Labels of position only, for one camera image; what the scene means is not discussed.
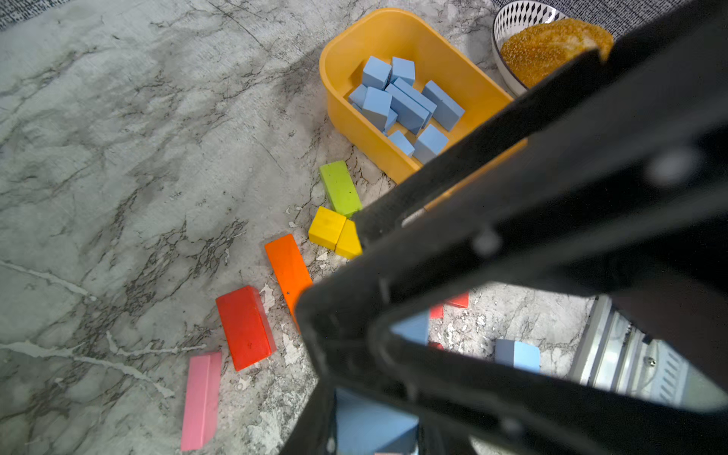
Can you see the aluminium front rail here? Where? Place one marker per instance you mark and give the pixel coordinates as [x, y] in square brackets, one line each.
[616, 356]

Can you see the orange long block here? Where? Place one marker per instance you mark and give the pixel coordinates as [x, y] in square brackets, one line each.
[290, 271]

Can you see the pink block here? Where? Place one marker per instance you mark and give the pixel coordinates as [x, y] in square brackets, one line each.
[201, 401]

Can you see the light blue cube block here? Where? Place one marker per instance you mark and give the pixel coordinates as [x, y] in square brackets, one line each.
[403, 69]
[376, 73]
[357, 97]
[377, 109]
[429, 144]
[518, 355]

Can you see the green block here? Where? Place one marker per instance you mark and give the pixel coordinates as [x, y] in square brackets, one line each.
[340, 188]

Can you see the yellow block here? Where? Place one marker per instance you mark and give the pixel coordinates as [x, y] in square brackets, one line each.
[335, 232]

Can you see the patterned plate with yellow food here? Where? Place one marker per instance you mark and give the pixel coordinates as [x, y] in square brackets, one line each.
[531, 40]

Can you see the yellow plastic tray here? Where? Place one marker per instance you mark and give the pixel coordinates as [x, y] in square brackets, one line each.
[389, 33]

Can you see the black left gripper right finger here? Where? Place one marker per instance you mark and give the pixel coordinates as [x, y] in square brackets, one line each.
[622, 143]

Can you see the light blue long block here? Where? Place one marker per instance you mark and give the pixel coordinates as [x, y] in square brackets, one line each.
[368, 427]
[415, 95]
[402, 143]

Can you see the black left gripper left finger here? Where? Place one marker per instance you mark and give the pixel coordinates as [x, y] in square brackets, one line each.
[348, 332]

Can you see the red block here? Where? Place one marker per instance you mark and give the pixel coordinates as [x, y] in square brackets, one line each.
[462, 301]
[246, 327]

